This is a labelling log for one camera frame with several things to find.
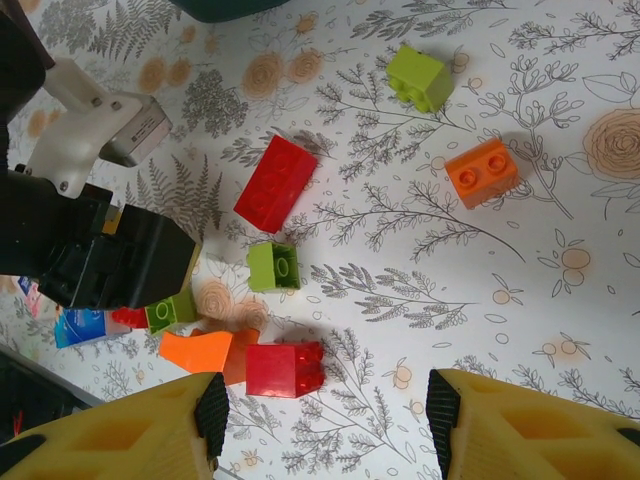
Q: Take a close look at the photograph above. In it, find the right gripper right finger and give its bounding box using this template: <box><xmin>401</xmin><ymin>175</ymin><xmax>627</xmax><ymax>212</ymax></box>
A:
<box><xmin>425</xmin><ymin>368</ymin><xmax>640</xmax><ymax>480</ymax></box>

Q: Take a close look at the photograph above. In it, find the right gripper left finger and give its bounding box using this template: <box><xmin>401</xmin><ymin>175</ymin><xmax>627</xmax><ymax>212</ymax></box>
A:
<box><xmin>0</xmin><ymin>371</ymin><xmax>232</xmax><ymax>480</ymax></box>

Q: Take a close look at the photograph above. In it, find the small green lego brick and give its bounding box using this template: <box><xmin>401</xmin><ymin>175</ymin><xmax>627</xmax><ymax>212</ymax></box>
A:
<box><xmin>144</xmin><ymin>287</ymin><xmax>199</xmax><ymax>337</ymax></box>
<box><xmin>245</xmin><ymin>240</ymin><xmax>301</xmax><ymax>294</ymax></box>
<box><xmin>385</xmin><ymin>43</ymin><xmax>456</xmax><ymax>114</ymax></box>

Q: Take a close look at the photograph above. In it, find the orange slope lego brick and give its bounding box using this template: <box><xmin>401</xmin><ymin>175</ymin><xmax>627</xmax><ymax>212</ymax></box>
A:
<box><xmin>158</xmin><ymin>327</ymin><xmax>261</xmax><ymax>387</ymax></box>

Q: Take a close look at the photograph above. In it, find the long red lego brick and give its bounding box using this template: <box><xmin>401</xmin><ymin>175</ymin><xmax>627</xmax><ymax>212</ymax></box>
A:
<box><xmin>233</xmin><ymin>133</ymin><xmax>320</xmax><ymax>235</ymax></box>

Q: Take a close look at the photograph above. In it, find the small red lego brick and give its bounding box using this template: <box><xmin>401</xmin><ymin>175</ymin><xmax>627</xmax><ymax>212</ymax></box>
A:
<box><xmin>110</xmin><ymin>305</ymin><xmax>151</xmax><ymax>331</ymax></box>
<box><xmin>244</xmin><ymin>341</ymin><xmax>325</xmax><ymax>399</ymax></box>

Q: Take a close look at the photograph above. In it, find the small orange lego brick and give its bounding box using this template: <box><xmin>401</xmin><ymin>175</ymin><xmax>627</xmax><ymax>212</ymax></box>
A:
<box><xmin>443</xmin><ymin>138</ymin><xmax>521</xmax><ymax>210</ymax></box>

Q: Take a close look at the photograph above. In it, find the pink tissue pack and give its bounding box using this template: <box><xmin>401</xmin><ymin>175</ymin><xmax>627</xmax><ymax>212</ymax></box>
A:
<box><xmin>17</xmin><ymin>274</ymin><xmax>44</xmax><ymax>319</ymax></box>

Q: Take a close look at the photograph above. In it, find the blue tissue pack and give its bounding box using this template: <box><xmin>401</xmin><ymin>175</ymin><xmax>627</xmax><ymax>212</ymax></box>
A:
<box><xmin>53</xmin><ymin>307</ymin><xmax>134</xmax><ymax>350</ymax></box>

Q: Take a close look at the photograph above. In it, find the floral printed table sheet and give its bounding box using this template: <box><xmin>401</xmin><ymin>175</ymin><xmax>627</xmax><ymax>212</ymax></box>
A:
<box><xmin>0</xmin><ymin>0</ymin><xmax>640</xmax><ymax>480</ymax></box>

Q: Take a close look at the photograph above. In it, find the teal plastic container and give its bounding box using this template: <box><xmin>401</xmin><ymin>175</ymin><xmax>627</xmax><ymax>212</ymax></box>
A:
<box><xmin>167</xmin><ymin>0</ymin><xmax>294</xmax><ymax>24</ymax></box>

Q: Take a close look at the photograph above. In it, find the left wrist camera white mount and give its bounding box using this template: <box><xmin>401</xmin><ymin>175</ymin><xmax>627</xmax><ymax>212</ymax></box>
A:
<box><xmin>24</xmin><ymin>57</ymin><xmax>174</xmax><ymax>196</ymax></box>

